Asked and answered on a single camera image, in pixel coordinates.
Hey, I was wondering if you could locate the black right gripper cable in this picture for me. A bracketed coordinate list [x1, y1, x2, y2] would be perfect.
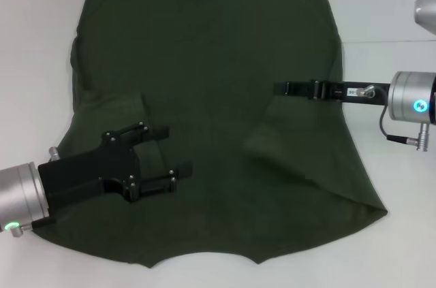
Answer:
[362, 84, 429, 154]

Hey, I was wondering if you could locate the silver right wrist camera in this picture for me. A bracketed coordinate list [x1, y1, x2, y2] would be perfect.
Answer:
[413, 0, 436, 35]

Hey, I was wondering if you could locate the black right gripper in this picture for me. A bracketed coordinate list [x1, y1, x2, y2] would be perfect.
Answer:
[272, 78, 391, 108]

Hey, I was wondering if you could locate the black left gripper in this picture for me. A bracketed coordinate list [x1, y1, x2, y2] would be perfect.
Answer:
[37, 123, 193, 204]

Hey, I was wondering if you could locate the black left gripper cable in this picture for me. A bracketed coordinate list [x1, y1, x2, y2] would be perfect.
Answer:
[8, 146, 61, 236]

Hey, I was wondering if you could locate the dark green shirt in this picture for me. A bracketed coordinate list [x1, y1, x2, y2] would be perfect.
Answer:
[32, 0, 388, 261]

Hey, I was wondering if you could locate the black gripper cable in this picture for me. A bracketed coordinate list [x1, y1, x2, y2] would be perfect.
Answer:
[8, 146, 61, 236]
[362, 84, 429, 154]

